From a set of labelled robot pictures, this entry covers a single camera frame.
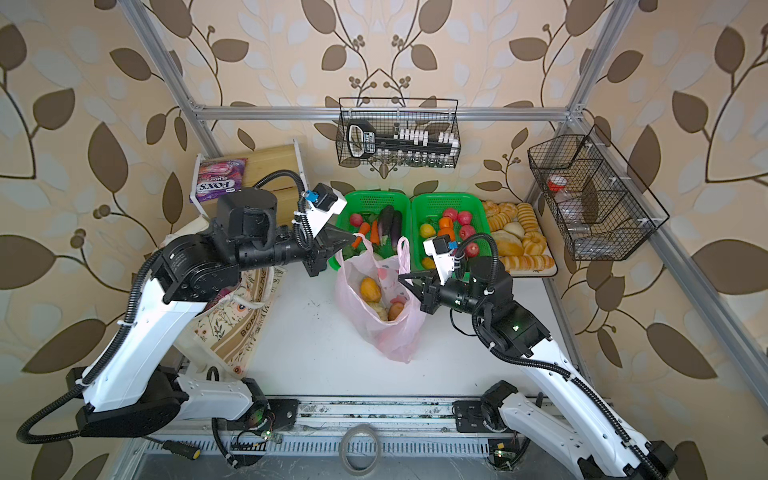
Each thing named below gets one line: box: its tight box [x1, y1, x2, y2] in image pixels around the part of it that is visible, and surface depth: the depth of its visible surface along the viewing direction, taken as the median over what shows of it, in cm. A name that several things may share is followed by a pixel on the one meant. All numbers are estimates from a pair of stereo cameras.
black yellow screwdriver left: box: [142, 436, 201, 460], surface depth 70 cm
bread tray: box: [483, 200, 559, 278], surface depth 113 cm
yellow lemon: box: [420, 223, 436, 238], surface depth 110 cm
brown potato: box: [388, 302, 404, 321], surface depth 87 cm
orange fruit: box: [438, 217, 455, 241], surface depth 112 cm
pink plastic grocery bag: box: [336, 233, 425, 364], surface depth 68 cm
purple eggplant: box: [391, 210, 402, 252], surface depth 114 cm
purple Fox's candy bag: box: [189, 158, 248, 203], surface depth 82 cm
